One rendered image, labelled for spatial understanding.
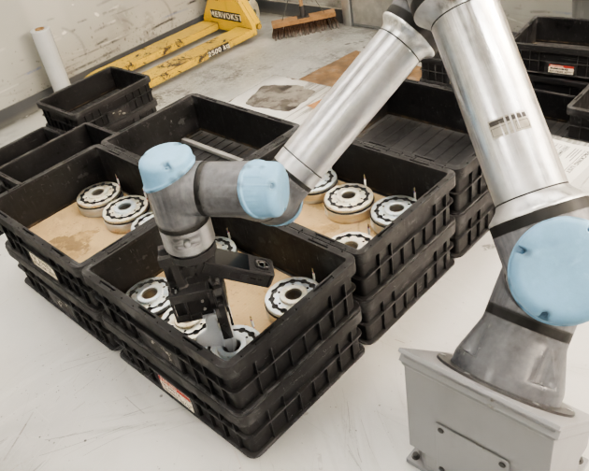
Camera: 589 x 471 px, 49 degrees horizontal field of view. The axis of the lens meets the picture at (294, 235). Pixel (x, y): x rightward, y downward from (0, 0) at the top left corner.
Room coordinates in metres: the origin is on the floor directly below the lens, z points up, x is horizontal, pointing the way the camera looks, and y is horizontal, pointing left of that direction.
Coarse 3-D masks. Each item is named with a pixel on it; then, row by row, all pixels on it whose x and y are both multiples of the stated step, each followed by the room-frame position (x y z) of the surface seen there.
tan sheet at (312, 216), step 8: (376, 200) 1.12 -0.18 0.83; (304, 208) 1.14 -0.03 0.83; (312, 208) 1.13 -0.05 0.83; (320, 208) 1.13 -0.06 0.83; (304, 216) 1.11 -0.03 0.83; (312, 216) 1.11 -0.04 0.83; (320, 216) 1.10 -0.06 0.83; (304, 224) 1.08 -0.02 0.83; (312, 224) 1.08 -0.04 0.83; (320, 224) 1.07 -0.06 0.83; (328, 224) 1.07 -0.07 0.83; (336, 224) 1.06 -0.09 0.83; (344, 224) 1.06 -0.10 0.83; (352, 224) 1.05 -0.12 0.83; (360, 224) 1.05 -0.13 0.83; (320, 232) 1.05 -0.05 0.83; (328, 232) 1.04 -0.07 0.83; (336, 232) 1.04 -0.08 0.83; (344, 232) 1.03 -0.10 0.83
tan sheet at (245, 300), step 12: (240, 252) 1.03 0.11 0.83; (156, 276) 1.00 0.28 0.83; (276, 276) 0.94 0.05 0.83; (288, 276) 0.93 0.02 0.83; (228, 288) 0.93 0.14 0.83; (240, 288) 0.92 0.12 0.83; (252, 288) 0.91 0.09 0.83; (264, 288) 0.91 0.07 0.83; (228, 300) 0.89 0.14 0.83; (240, 300) 0.89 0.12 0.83; (252, 300) 0.88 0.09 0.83; (264, 300) 0.88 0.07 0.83; (240, 312) 0.86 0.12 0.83; (252, 312) 0.85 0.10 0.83; (264, 312) 0.84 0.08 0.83; (240, 324) 0.83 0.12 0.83; (264, 324) 0.81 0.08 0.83
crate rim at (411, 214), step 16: (352, 144) 1.20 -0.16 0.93; (400, 160) 1.10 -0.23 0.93; (416, 160) 1.09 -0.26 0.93; (448, 176) 1.01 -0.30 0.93; (432, 192) 0.97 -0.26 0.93; (448, 192) 0.99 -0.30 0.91; (416, 208) 0.93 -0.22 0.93; (288, 224) 0.95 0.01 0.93; (400, 224) 0.90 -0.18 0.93; (336, 240) 0.88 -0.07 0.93; (384, 240) 0.87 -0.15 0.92; (368, 256) 0.84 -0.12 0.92
